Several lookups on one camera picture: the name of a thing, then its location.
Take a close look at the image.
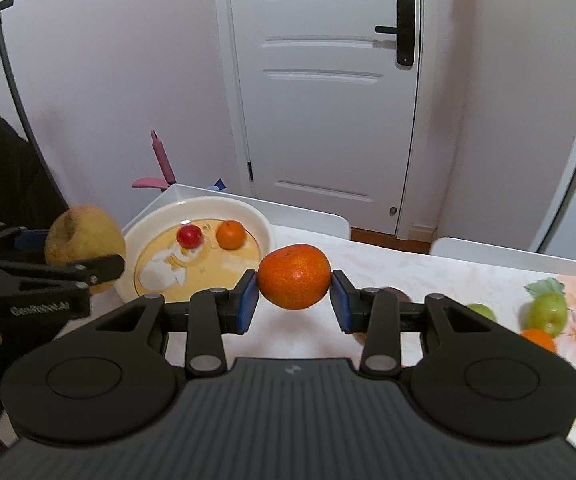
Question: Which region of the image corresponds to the black door lock handle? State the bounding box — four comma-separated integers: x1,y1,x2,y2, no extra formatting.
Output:
375,0,417,67

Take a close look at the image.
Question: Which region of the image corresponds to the large orange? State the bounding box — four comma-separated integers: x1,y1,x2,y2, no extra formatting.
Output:
258,243,332,311

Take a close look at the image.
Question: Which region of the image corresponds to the person's dark clothing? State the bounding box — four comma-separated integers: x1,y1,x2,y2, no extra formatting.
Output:
0,85,71,241

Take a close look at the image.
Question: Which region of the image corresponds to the small orange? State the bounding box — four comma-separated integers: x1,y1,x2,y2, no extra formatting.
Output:
216,220,247,250

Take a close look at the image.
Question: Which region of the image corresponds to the white door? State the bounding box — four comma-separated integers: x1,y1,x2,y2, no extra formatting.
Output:
225,0,423,236

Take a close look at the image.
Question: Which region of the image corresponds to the green apple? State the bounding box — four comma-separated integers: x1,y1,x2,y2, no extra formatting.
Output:
526,292,568,337
465,303,498,325

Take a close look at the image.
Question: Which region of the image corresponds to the small red fruit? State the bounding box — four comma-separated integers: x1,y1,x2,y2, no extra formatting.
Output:
176,225,203,249

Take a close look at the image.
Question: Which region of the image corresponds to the pink handle pole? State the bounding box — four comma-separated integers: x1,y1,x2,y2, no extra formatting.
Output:
132,130,177,191

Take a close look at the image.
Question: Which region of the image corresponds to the brown kiwi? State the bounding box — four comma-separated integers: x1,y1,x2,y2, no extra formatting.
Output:
355,287,413,346

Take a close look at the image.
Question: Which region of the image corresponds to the yellow brown pear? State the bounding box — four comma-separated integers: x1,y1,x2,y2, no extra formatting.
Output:
44,204,127,295

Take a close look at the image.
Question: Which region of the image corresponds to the white floral tablecloth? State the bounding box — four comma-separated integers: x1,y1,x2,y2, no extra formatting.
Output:
83,225,576,466

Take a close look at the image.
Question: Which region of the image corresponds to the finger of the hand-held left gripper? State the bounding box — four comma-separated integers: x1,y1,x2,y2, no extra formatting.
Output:
0,254,127,292
0,222,50,262

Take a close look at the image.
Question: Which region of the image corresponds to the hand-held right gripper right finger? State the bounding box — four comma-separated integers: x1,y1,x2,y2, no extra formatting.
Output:
332,270,499,377

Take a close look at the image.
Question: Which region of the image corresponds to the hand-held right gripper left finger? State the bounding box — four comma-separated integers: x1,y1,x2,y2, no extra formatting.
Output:
93,270,260,377

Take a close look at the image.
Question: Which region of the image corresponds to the black clothes rack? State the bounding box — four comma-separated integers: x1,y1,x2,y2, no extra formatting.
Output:
0,0,71,206

